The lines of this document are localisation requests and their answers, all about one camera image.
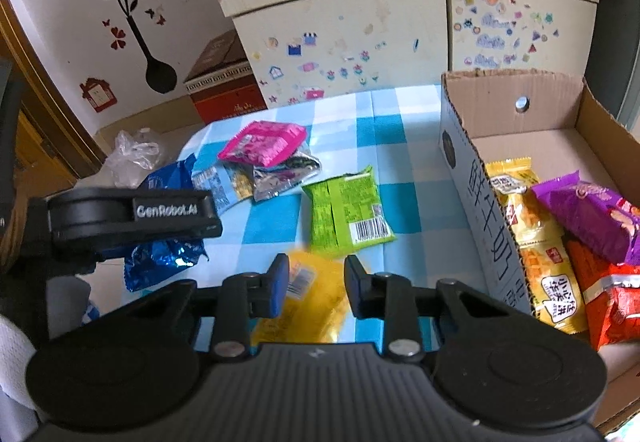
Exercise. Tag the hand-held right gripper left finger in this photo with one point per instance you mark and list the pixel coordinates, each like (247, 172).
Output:
(280, 287)

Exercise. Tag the red snack packet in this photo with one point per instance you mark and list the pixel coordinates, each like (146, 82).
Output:
(610, 307)

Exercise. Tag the clear plastic bag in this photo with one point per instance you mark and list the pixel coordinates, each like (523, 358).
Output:
(130, 152)

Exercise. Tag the black vase wall sticker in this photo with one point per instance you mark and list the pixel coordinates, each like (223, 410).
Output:
(160, 74)

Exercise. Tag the brown wooden door frame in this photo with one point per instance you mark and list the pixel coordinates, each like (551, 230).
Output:
(45, 112)

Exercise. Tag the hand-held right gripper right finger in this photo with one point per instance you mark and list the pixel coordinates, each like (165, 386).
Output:
(356, 292)

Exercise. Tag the red flower wall sticker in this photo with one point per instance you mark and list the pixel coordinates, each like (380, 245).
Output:
(117, 38)

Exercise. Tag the blue foil snack bag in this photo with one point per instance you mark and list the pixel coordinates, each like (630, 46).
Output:
(160, 267)

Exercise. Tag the cardboard box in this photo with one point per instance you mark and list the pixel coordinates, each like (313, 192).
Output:
(530, 142)

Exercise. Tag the red brown carton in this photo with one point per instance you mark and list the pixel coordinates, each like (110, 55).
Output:
(225, 97)

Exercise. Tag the silver foil snack packet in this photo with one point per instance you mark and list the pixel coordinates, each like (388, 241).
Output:
(280, 182)

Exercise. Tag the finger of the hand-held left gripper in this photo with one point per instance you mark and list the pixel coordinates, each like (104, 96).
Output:
(200, 228)

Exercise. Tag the green snack packet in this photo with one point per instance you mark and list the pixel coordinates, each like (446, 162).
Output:
(345, 207)

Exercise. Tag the cream cabinet with stickers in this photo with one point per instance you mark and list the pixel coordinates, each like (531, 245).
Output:
(350, 22)

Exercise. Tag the red house wall sticker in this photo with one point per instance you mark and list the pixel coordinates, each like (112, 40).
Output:
(100, 94)

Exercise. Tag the butterfly wall sticker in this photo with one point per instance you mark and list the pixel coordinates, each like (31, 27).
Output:
(155, 16)

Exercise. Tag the light blue snack packet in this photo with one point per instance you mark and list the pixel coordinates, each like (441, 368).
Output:
(220, 184)

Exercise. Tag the yellow orange snack packet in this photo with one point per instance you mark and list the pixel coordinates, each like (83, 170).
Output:
(550, 282)

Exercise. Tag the pink snack packet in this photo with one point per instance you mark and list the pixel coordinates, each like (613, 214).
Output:
(265, 144)

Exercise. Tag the white textured cloth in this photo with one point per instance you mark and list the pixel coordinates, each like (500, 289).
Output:
(20, 362)

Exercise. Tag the blue white checkered tablecloth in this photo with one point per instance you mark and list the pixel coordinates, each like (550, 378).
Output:
(400, 162)

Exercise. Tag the purple snack packet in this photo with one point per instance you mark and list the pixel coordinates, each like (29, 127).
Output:
(595, 217)

